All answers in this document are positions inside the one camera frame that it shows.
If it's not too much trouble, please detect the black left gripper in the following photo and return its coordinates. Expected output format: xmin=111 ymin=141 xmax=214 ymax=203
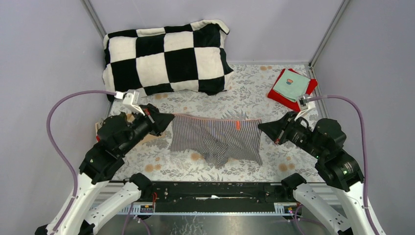
xmin=119 ymin=104 xmax=176 ymax=155

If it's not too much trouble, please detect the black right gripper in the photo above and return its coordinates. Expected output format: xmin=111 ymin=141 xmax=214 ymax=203
xmin=257 ymin=109 xmax=324 ymax=158

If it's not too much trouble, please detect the wooden divided organizer box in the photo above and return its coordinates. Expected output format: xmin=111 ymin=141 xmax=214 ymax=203
xmin=94 ymin=113 xmax=166 ymax=145

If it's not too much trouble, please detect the grey striped underwear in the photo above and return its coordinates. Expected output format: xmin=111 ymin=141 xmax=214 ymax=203
xmin=170 ymin=114 xmax=263 ymax=168

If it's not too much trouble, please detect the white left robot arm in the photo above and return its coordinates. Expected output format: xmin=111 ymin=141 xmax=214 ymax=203
xmin=35 ymin=104 xmax=176 ymax=235

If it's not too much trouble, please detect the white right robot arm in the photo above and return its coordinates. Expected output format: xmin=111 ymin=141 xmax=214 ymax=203
xmin=260 ymin=113 xmax=383 ymax=235

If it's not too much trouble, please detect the red folded garment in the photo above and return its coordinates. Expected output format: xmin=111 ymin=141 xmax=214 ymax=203
xmin=267 ymin=69 xmax=318 ymax=112

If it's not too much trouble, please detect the floral patterned bed sheet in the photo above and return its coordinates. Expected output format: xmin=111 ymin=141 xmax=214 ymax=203
xmin=114 ymin=65 xmax=322 ymax=183

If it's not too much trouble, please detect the mint green folded cloth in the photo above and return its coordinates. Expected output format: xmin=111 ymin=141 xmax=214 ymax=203
xmin=272 ymin=70 xmax=311 ymax=102

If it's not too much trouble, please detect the black white checkered pillow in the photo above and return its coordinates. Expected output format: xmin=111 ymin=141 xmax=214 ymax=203
xmin=102 ymin=20 xmax=234 ymax=96

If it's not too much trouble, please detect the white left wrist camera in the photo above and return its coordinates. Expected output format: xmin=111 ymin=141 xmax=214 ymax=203
xmin=122 ymin=90 xmax=145 ymax=116

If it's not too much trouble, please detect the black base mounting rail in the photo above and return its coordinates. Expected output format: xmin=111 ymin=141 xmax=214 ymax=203
xmin=133 ymin=181 xmax=300 ymax=214

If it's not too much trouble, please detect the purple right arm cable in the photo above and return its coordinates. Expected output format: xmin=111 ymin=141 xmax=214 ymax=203
xmin=298 ymin=94 xmax=380 ymax=235

